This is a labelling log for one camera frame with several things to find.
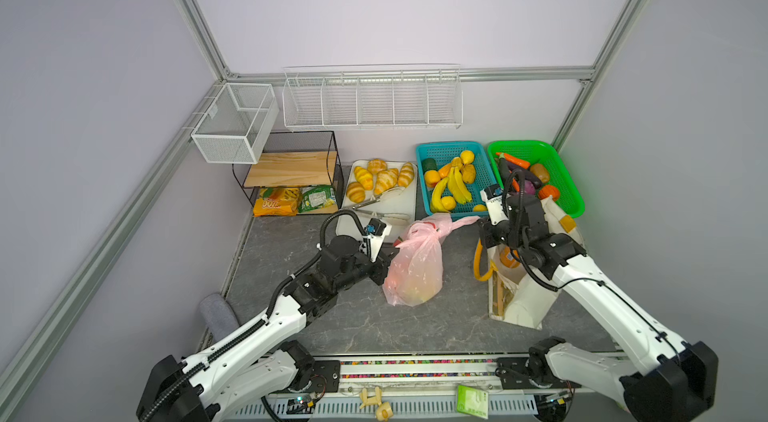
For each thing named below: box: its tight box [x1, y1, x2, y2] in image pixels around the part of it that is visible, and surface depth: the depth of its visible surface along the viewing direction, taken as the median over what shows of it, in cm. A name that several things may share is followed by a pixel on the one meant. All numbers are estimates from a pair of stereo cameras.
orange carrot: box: [496, 152, 530, 169], surface depth 118 cm
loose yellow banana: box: [431, 166, 472, 213], surface depth 111 cm
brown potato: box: [530, 163, 550, 183], surface depth 114 cm
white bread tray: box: [336, 161, 417, 242], surface depth 111 cm
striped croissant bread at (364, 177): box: [354, 166, 373, 190], surface depth 117 cm
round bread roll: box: [367, 158, 387, 174], surface depth 118 cm
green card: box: [456, 385, 489, 419], surface depth 71 cm
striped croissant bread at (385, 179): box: [374, 168, 399, 195], surface depth 114 cm
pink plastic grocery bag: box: [382, 214, 481, 307], surface depth 79 cm
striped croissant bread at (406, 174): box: [398, 162, 415, 188], surface depth 117 cm
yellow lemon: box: [460, 150, 475, 165], surface depth 115 cm
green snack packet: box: [298, 184, 336, 213], surface depth 105 cm
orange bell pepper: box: [538, 185, 560, 201], surface depth 107 cm
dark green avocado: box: [421, 158, 438, 175], surface depth 117 cm
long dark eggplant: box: [507, 160, 542, 189], surface depth 117 cm
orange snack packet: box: [253, 187, 299, 217], surface depth 103 cm
